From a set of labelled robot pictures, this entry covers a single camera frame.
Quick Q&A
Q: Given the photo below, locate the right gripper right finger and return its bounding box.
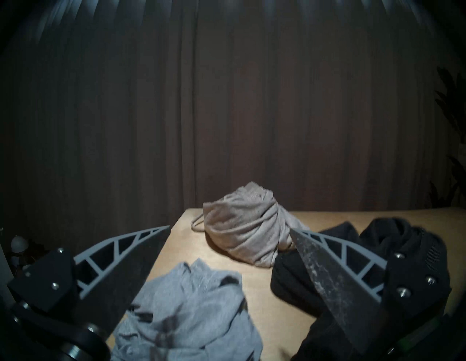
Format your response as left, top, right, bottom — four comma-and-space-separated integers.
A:
290, 228, 452, 356

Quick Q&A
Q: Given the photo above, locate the light wooden table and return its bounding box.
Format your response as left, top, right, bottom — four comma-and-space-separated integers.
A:
106, 207, 466, 361

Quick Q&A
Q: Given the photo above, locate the beige drawstring garment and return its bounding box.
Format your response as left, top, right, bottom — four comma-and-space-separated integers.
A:
191, 181, 310, 268

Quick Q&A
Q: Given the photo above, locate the grey garment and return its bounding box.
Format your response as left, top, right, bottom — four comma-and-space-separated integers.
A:
111, 258, 263, 361

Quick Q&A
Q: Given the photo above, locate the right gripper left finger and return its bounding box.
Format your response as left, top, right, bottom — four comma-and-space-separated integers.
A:
8, 225, 171, 340

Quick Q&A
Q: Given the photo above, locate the black knit garment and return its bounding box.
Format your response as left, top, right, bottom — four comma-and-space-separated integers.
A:
270, 217, 449, 361

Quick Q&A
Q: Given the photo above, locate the long pleated curtain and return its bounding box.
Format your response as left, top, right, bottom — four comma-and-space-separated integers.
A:
0, 0, 466, 251

